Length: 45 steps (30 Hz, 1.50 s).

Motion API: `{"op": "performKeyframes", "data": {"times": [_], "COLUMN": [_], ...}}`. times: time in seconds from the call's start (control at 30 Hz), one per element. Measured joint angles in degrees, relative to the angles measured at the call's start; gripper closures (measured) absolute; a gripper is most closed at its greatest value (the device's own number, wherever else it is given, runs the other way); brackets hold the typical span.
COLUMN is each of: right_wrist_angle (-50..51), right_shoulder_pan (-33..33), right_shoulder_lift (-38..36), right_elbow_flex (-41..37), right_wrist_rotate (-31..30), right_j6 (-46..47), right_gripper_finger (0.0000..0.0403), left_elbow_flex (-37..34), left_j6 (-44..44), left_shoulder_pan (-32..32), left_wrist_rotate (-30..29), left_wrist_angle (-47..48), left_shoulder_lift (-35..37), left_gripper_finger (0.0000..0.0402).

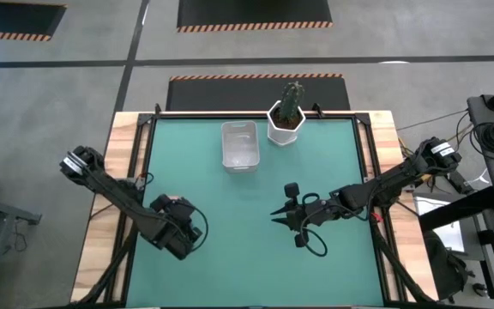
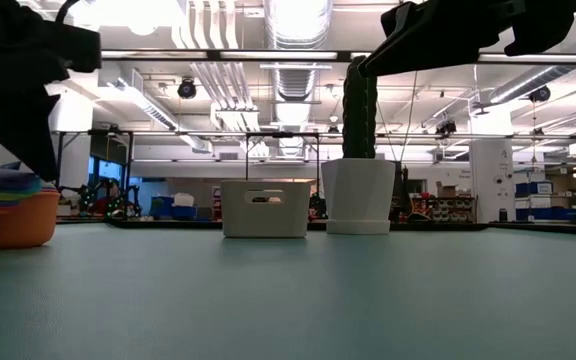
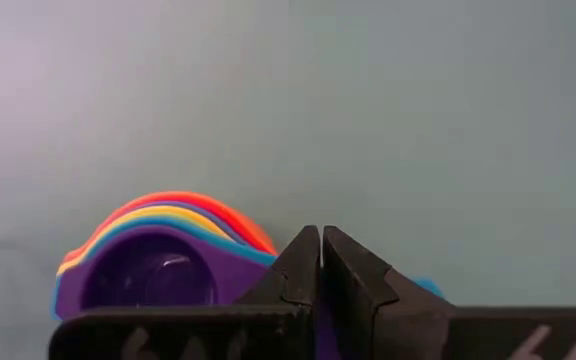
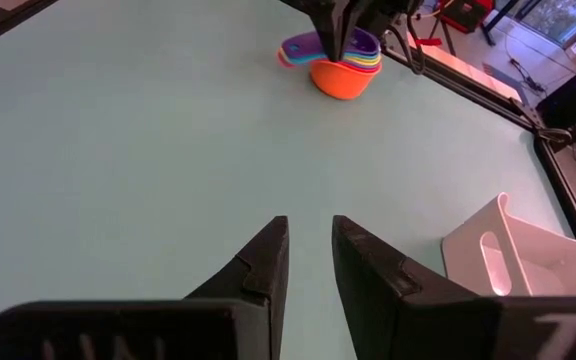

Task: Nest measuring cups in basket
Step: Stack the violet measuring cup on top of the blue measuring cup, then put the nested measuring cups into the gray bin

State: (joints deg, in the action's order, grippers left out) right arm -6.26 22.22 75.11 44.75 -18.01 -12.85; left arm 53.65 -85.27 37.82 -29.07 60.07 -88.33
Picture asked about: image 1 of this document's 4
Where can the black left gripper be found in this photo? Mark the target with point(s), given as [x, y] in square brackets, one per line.
[178, 214]

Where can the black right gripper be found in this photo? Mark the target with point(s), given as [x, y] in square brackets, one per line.
[311, 214]

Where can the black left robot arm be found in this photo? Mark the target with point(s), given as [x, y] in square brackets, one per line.
[114, 193]

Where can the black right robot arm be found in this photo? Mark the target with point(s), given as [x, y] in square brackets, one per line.
[393, 180]

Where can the clear plastic container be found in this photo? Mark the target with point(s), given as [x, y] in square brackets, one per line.
[240, 148]

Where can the white hexagonal plant pot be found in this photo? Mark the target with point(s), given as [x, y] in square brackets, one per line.
[282, 135]

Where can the green cactus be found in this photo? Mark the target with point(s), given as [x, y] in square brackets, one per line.
[290, 101]

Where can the black striped-edge floor mat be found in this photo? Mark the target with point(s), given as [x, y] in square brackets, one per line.
[11, 17]
[251, 13]
[230, 94]

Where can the white paper sheet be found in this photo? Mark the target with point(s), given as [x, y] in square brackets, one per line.
[448, 236]

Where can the black bag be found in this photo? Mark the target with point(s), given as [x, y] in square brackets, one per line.
[444, 266]

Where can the black table frame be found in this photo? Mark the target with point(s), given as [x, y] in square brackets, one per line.
[251, 116]

